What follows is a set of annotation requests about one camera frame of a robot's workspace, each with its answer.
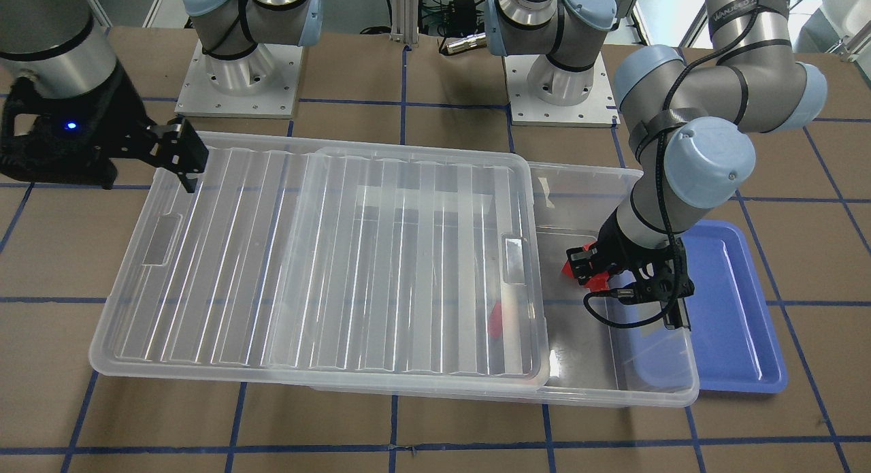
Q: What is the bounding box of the blue plastic tray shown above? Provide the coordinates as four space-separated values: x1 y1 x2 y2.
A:
612 220 789 395

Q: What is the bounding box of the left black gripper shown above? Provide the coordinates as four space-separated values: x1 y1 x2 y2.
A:
566 211 696 332

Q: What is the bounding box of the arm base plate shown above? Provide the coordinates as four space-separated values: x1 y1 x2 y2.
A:
175 43 305 119
503 54 620 128

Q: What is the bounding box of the clear plastic box lid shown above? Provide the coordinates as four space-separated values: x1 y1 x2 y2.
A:
89 133 548 399

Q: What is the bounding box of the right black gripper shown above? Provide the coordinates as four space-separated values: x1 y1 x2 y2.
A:
1 65 209 193

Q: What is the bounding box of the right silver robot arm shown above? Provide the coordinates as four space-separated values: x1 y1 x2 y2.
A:
2 0 323 193

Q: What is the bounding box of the clear plastic storage box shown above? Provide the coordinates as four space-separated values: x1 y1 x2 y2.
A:
269 154 699 407

